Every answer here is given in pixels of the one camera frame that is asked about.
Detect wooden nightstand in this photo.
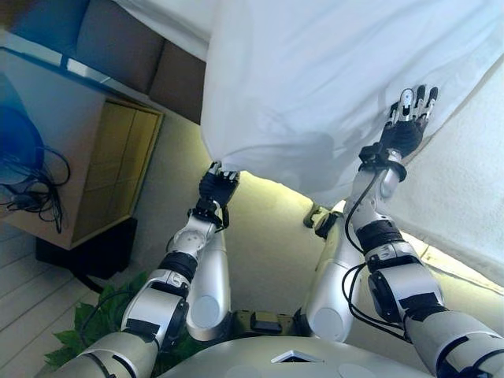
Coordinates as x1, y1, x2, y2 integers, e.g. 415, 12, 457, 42
0, 29, 165, 249

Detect green leafy plant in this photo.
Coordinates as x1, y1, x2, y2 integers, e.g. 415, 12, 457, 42
43, 271, 206, 378

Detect silver robot torso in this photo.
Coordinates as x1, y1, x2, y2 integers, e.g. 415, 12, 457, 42
157, 334, 434, 378

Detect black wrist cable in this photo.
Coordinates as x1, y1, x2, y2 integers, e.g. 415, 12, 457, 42
214, 202, 232, 232
341, 169, 406, 339

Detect dark olive robot pelvis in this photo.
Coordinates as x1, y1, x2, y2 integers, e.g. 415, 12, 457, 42
232, 309, 295, 335

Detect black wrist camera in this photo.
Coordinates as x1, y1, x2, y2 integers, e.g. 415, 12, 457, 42
195, 198, 221, 217
358, 143, 407, 183

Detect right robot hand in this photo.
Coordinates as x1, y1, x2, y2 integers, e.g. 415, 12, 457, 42
380, 83, 440, 158

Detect black tangled cables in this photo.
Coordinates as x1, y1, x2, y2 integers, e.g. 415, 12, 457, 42
0, 145, 72, 235

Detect brown upholstered bed frame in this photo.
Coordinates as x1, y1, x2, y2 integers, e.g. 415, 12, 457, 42
11, 0, 209, 125

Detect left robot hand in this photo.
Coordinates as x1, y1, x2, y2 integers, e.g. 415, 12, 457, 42
198, 160, 242, 208

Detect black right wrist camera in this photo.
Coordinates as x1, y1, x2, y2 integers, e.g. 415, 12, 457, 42
358, 143, 407, 183

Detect white textured bed cover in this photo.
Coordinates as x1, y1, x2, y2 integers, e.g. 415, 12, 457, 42
397, 58, 504, 295

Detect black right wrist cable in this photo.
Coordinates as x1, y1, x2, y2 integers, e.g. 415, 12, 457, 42
341, 169, 406, 339

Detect dark rounded device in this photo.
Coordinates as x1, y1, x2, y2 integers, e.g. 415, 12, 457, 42
0, 74, 44, 186

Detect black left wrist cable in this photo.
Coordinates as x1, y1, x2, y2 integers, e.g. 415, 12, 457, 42
214, 202, 232, 232

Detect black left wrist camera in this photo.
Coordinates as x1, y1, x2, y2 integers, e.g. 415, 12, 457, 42
195, 198, 221, 217

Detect white duvet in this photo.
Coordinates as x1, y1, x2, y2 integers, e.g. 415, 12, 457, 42
200, 0, 504, 209

